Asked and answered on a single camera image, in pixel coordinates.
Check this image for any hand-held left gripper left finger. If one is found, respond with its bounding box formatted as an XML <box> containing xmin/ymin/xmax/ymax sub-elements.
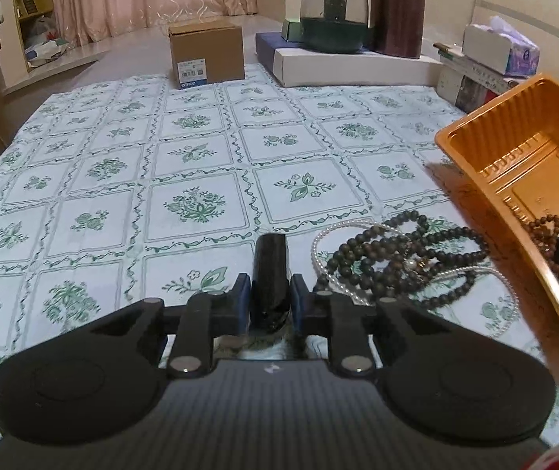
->
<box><xmin>88</xmin><ymin>273</ymin><xmax>251</xmax><ymax>378</ymax></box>

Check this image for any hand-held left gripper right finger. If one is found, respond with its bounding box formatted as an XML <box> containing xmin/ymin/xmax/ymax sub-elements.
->
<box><xmin>290</xmin><ymin>274</ymin><xmax>456</xmax><ymax>378</ymax></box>

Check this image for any black glossy bangle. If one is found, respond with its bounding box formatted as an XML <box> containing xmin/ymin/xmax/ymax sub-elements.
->
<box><xmin>252</xmin><ymin>235</ymin><xmax>291</xmax><ymax>331</ymax></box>

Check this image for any white pearl necklace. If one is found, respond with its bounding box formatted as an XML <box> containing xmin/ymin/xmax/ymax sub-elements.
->
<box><xmin>310</xmin><ymin>222</ymin><xmax>517</xmax><ymax>341</ymax></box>

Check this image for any dark bead necklace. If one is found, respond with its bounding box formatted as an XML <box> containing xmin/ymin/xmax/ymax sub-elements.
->
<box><xmin>318</xmin><ymin>210</ymin><xmax>490</xmax><ymax>310</ymax></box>

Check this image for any reddish brown bead necklace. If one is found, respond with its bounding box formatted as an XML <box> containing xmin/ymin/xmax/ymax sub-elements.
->
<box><xmin>524</xmin><ymin>213</ymin><xmax>559</xmax><ymax>275</ymax></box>

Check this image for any orange plastic tray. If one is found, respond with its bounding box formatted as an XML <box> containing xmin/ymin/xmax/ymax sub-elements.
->
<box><xmin>434</xmin><ymin>73</ymin><xmax>559</xmax><ymax>363</ymax></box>

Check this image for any green floral tablecloth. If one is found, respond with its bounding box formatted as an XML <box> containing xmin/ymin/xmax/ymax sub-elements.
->
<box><xmin>0</xmin><ymin>61</ymin><xmax>559</xmax><ymax>451</ymax></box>

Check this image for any white and blue flat box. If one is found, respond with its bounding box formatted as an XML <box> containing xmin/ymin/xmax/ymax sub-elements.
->
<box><xmin>254</xmin><ymin>32</ymin><xmax>444</xmax><ymax>88</ymax></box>

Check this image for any small cardboard box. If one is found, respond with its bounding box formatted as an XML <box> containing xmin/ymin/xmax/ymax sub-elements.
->
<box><xmin>168</xmin><ymin>20</ymin><xmax>246</xmax><ymax>90</ymax></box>

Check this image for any glass teapot with green base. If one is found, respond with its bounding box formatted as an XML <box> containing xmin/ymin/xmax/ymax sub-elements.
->
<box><xmin>300</xmin><ymin>0</ymin><xmax>369</xmax><ymax>54</ymax></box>

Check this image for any small green box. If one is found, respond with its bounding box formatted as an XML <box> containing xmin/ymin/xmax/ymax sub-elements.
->
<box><xmin>282</xmin><ymin>18</ymin><xmax>304</xmax><ymax>42</ymax></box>

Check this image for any stack of books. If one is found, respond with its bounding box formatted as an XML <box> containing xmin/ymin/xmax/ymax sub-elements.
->
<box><xmin>432</xmin><ymin>42</ymin><xmax>522</xmax><ymax>113</ymax></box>

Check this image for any brown cylindrical canister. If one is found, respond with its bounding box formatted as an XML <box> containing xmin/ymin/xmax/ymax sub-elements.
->
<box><xmin>370</xmin><ymin>0</ymin><xmax>426</xmax><ymax>58</ymax></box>

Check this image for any purple and white tissue box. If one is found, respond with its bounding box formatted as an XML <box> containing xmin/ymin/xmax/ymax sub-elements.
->
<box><xmin>463</xmin><ymin>16</ymin><xmax>541</xmax><ymax>78</ymax></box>

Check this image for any white plastic bag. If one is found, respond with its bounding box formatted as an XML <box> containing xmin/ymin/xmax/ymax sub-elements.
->
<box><xmin>25</xmin><ymin>14</ymin><xmax>69</xmax><ymax>67</ymax></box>

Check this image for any yellow bookshelf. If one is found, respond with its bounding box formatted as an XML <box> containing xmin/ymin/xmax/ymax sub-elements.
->
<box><xmin>10</xmin><ymin>0</ymin><xmax>55</xmax><ymax>73</ymax></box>

